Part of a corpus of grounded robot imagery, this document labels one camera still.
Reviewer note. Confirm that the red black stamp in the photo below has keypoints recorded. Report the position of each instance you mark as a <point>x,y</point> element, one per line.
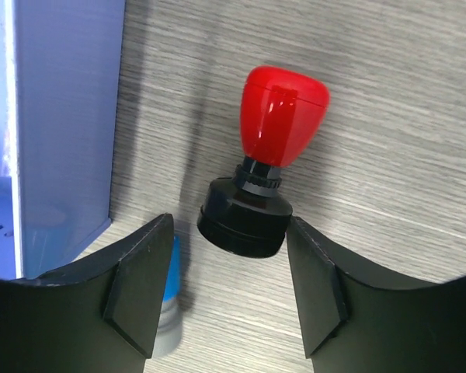
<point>280,113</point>

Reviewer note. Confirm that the blue grey glue stick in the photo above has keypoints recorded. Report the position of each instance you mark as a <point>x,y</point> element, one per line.
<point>170,324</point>

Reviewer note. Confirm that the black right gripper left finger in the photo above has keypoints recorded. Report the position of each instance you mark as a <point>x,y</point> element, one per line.
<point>97,314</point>

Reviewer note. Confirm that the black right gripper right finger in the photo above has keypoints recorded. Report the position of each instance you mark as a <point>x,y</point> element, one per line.
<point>358,316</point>

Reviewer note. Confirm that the four colour drawer organizer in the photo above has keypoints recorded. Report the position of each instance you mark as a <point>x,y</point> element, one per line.
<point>59,75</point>

